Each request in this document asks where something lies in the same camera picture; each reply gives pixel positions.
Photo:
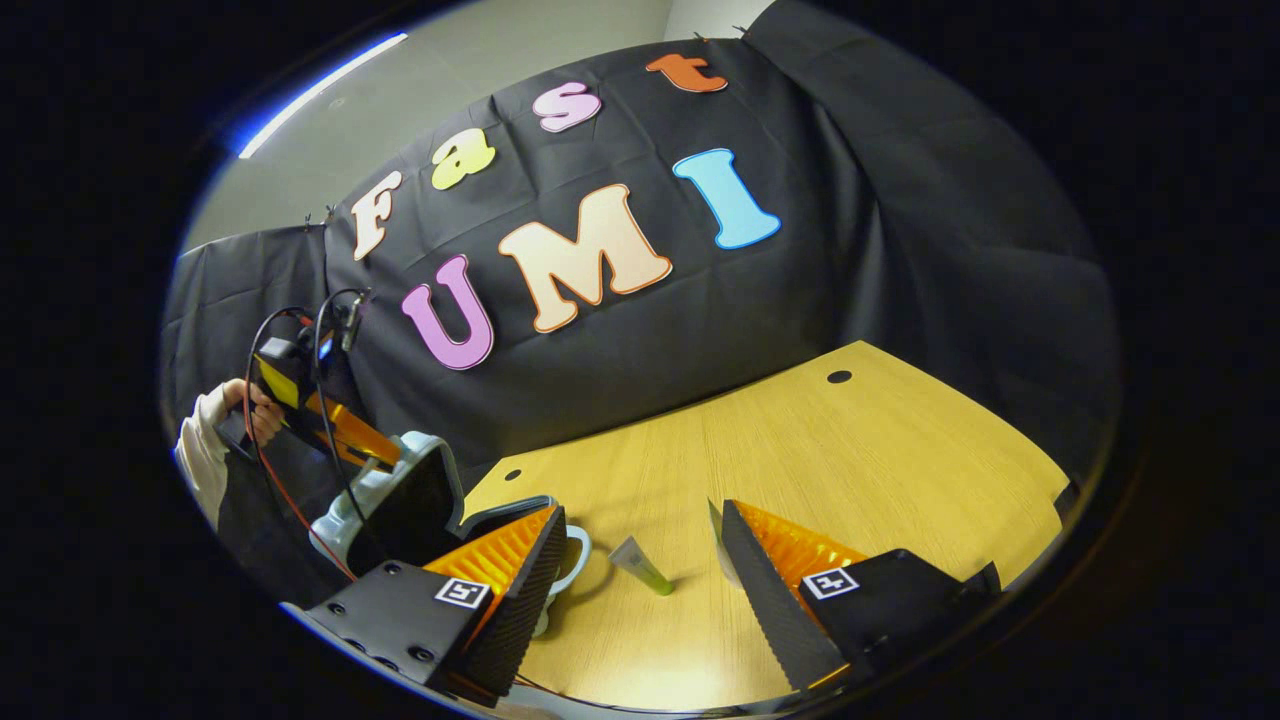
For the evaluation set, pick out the white and green cream tube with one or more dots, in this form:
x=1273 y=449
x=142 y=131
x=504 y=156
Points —
x=716 y=535

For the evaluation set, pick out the light blue small suitcase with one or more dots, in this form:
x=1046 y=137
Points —
x=400 y=500

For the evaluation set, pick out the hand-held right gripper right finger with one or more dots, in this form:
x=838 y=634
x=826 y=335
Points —
x=765 y=585

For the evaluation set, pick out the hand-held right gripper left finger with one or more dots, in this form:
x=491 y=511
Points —
x=525 y=590

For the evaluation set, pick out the grey tube with green cap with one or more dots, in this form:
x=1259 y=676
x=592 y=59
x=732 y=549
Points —
x=640 y=565

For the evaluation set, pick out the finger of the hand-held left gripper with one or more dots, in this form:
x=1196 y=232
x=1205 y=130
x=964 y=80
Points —
x=350 y=430

